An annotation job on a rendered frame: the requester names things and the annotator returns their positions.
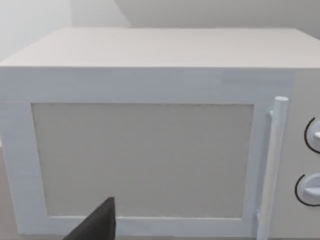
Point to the pale microwave door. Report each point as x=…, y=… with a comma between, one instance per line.
x=142, y=160

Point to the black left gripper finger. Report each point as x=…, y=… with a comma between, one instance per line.
x=101, y=223

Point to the pale microwave knob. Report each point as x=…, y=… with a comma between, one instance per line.
x=315, y=136
x=310, y=190

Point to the pale microwave oven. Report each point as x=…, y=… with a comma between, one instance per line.
x=160, y=50

